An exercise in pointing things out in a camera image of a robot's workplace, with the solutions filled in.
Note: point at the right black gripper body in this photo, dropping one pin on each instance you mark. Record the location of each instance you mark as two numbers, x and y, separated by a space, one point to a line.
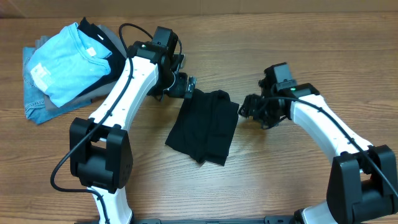
271 116

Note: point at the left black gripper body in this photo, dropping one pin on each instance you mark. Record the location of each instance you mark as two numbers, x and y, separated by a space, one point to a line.
177 89

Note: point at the black polo shirt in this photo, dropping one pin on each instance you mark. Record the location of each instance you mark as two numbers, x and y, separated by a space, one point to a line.
205 127

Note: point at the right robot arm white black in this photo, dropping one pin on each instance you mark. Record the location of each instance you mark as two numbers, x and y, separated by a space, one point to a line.
363 179

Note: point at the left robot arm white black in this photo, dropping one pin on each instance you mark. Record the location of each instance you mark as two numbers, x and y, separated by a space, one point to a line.
100 151

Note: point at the black folded garment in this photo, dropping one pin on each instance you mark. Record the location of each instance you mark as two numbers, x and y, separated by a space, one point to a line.
115 59

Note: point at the grey folded garment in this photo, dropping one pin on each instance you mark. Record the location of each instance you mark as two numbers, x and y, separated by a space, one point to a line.
101 90

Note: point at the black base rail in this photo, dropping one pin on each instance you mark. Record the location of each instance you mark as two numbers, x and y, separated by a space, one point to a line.
270 219

